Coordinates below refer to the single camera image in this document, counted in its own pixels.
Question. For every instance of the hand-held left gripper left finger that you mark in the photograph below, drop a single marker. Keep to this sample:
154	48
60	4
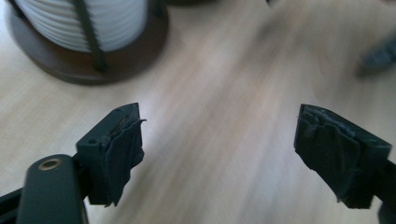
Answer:
106	161

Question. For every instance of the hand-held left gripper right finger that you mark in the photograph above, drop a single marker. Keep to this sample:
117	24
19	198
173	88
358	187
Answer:
336	155

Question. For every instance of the brown double cup holder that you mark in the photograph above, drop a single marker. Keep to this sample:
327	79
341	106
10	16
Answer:
62	68

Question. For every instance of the stack of white cups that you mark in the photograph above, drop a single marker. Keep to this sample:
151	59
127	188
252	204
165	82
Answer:
118	25

